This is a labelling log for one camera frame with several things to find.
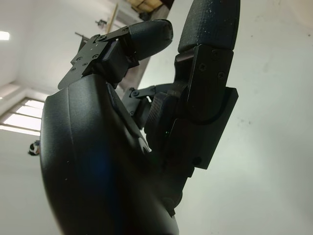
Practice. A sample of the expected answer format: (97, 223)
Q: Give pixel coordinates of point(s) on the wooden stick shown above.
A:
(113, 18)

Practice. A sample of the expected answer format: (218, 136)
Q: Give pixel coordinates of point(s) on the rectangular ceiling light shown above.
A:
(5, 35)

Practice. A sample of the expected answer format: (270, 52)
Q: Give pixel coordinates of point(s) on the bright paned window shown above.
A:
(22, 117)

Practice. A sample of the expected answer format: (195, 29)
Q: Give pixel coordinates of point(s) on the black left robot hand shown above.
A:
(97, 159)

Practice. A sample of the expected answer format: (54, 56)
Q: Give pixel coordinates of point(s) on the small dark distant object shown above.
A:
(34, 148)

